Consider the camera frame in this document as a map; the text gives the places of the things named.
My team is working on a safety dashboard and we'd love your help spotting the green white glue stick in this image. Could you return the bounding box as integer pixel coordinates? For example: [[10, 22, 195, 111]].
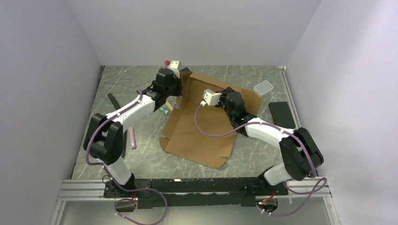
[[159, 107, 168, 114]]

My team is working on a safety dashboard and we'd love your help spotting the brown cardboard box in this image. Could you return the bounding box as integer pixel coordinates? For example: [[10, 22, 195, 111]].
[[159, 72, 263, 169]]

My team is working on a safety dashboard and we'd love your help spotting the pink pen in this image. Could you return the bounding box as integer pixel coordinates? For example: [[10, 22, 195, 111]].
[[128, 127, 137, 150]]

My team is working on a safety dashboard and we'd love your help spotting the yellow marker pen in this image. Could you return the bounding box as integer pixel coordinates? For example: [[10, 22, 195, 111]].
[[165, 100, 174, 112]]

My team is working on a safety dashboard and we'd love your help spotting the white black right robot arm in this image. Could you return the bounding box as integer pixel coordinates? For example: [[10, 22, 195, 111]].
[[215, 87, 324, 195]]

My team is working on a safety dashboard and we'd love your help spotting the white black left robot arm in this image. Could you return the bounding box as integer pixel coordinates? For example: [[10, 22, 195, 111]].
[[83, 68, 183, 197]]

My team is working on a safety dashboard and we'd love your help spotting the small black box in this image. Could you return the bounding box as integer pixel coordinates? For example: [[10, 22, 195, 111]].
[[180, 67, 191, 72]]

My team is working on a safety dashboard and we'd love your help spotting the white translucent plastic case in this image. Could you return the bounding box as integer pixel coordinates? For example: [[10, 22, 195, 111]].
[[253, 80, 274, 97]]

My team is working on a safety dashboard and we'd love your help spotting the black rectangular block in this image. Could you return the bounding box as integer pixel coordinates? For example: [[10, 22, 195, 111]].
[[268, 101, 296, 129]]

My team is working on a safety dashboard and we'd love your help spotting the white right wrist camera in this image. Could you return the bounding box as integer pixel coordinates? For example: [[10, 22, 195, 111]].
[[200, 89, 222, 106]]

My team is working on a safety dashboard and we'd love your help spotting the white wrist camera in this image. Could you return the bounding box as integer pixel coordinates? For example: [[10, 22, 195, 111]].
[[164, 60, 182, 78], [200, 89, 222, 106]]

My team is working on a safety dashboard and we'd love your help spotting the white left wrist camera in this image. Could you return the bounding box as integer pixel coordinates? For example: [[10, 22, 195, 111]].
[[164, 60, 182, 78]]

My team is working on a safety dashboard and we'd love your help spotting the black rubber hose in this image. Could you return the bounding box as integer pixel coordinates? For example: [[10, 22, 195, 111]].
[[107, 93, 129, 158]]

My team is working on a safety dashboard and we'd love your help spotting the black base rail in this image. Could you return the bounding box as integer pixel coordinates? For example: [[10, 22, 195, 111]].
[[103, 177, 288, 209]]

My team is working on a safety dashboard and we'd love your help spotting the aluminium frame rail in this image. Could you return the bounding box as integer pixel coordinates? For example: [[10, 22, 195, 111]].
[[58, 177, 331, 201]]

